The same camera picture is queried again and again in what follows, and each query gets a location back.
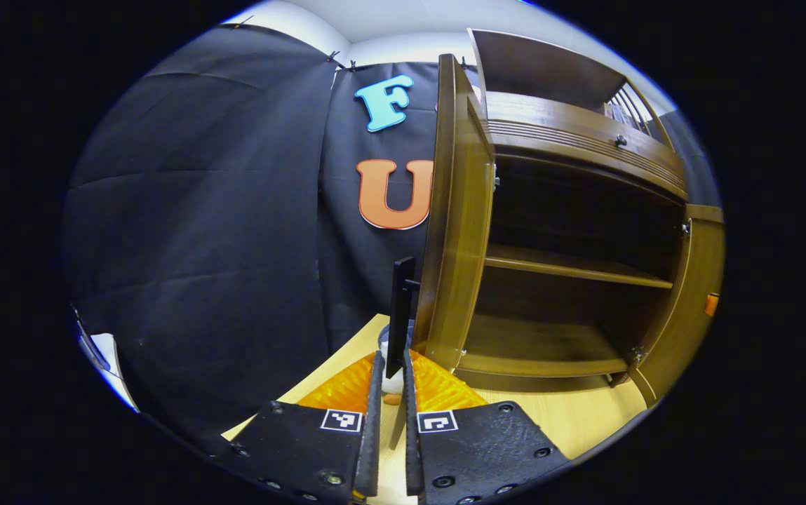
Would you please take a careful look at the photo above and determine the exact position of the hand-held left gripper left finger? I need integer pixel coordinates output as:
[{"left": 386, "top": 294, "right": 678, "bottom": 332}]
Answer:
[{"left": 210, "top": 349, "right": 385, "bottom": 504}]

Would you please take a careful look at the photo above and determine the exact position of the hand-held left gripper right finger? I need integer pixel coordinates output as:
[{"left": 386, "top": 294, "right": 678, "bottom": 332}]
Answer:
[{"left": 401, "top": 349, "right": 573, "bottom": 505}]

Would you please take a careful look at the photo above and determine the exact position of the wooden cabinet door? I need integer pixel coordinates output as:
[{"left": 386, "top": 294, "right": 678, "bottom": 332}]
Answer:
[
  {"left": 631, "top": 203, "right": 726, "bottom": 408},
  {"left": 385, "top": 54, "right": 498, "bottom": 450}
]

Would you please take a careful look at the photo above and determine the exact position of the wooden double-door shoe cabinet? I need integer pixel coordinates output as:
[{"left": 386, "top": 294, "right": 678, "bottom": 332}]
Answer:
[{"left": 455, "top": 28, "right": 691, "bottom": 393}]

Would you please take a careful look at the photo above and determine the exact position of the penguin plush toy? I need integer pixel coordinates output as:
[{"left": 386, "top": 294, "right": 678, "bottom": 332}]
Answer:
[{"left": 377, "top": 319, "right": 417, "bottom": 406}]

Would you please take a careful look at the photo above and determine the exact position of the black backdrop cloth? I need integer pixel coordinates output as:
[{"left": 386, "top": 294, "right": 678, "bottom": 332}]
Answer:
[{"left": 62, "top": 25, "right": 723, "bottom": 450}]

